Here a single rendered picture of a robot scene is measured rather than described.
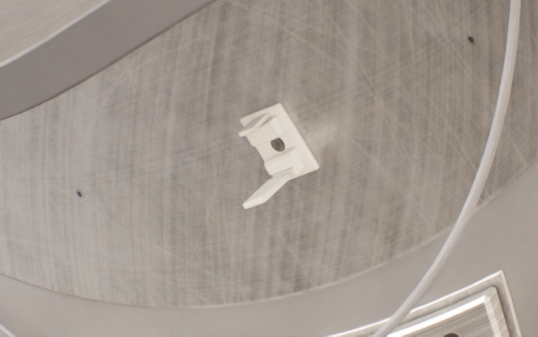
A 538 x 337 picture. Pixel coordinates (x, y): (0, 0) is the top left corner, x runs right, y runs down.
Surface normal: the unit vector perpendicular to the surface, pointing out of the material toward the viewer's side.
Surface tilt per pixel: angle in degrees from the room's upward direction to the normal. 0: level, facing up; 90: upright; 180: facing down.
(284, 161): 90
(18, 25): 27
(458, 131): 90
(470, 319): 90
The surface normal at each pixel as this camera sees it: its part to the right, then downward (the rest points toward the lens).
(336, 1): -0.49, 0.48
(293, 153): 0.70, -0.27
